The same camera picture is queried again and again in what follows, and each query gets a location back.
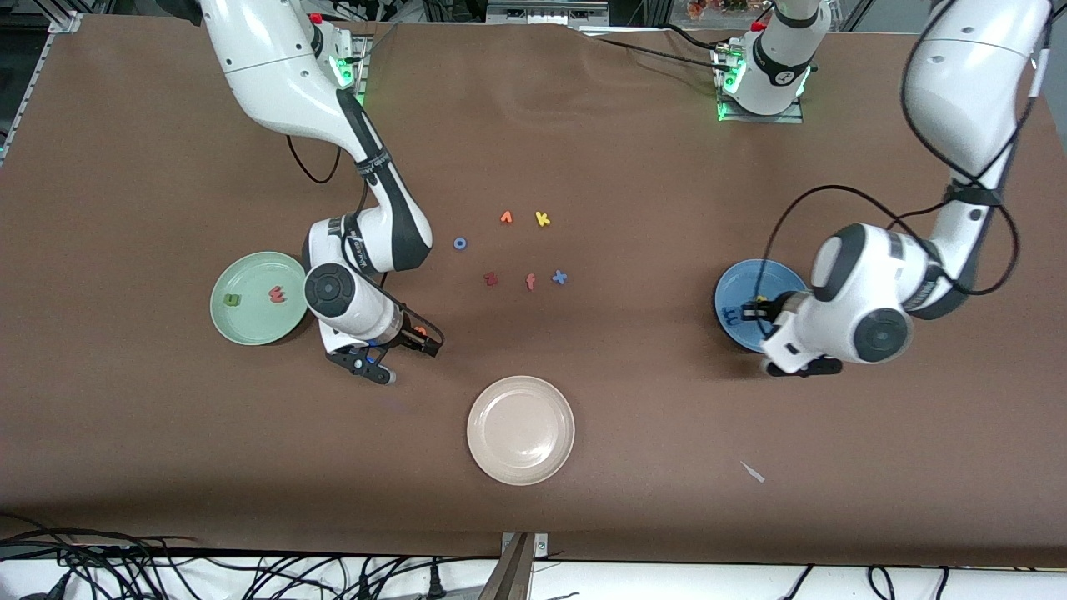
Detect blue plate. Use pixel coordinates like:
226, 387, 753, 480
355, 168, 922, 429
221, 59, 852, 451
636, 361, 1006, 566
714, 259, 809, 354

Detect green plate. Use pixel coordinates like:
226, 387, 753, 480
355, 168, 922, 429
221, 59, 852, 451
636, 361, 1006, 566
210, 252, 311, 347

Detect beige plate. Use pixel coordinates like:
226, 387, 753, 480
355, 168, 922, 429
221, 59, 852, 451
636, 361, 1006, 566
467, 376, 576, 487

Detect grey metal box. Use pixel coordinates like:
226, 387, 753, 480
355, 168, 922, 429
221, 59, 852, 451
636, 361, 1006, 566
488, 0, 609, 26

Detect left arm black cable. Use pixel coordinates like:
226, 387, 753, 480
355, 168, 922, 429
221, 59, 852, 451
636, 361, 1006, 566
760, 17, 1053, 311

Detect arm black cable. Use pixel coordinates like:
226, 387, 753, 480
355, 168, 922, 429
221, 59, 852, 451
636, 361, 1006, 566
286, 133, 445, 336
760, 17, 1053, 311

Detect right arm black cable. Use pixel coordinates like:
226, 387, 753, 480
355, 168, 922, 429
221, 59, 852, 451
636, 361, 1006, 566
286, 133, 445, 336

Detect metal frame post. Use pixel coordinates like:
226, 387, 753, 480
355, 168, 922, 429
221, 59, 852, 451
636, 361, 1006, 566
479, 532, 551, 600

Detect thin black power cable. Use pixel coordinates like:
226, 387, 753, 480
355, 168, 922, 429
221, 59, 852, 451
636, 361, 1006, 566
584, 23, 726, 71

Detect tangled black cables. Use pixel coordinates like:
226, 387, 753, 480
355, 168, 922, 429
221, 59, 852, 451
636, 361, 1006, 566
0, 512, 501, 600

